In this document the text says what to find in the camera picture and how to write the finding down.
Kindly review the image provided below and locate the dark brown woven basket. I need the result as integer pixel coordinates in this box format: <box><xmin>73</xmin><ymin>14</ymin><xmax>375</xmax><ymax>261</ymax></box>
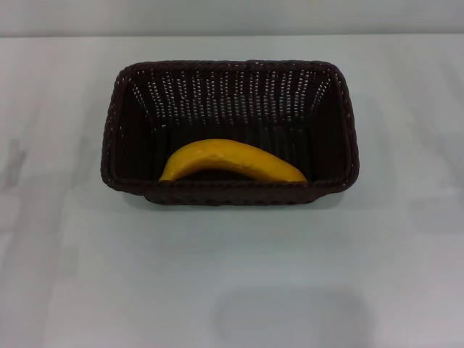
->
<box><xmin>99</xmin><ymin>59</ymin><xmax>360</xmax><ymax>207</ymax></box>

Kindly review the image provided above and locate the yellow banana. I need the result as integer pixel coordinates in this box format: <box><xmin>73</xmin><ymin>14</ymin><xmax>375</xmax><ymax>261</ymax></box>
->
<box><xmin>159</xmin><ymin>138</ymin><xmax>309</xmax><ymax>183</ymax></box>

